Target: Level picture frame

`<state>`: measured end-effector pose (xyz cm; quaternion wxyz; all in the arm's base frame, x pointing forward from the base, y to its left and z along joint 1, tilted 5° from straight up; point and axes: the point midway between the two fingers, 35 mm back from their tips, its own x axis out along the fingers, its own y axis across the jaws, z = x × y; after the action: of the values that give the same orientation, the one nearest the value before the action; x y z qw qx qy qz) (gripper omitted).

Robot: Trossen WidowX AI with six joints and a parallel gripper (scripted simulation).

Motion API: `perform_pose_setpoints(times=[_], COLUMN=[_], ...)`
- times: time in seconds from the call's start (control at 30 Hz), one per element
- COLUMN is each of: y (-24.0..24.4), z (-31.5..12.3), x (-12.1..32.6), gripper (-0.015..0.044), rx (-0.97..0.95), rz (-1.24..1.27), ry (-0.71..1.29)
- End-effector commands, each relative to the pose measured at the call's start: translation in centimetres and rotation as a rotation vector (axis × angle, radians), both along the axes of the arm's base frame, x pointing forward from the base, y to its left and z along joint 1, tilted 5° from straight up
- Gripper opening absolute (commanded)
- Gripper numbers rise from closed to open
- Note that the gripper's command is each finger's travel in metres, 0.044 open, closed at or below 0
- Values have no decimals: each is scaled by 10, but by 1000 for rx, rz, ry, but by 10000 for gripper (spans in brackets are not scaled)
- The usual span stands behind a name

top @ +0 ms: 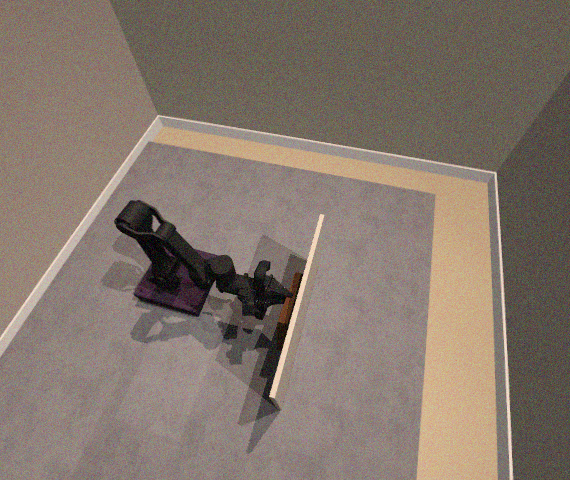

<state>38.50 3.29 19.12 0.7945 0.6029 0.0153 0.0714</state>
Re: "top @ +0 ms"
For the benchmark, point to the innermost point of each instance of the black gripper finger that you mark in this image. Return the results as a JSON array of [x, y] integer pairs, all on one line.
[[273, 300], [275, 288]]

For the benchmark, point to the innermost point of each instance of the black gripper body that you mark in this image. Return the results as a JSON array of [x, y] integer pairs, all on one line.
[[259, 281]]

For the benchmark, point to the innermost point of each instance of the dark brown picture frame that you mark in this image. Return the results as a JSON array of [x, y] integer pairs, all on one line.
[[287, 310]]

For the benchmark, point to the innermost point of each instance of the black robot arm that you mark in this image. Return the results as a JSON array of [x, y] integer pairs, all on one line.
[[136, 221]]

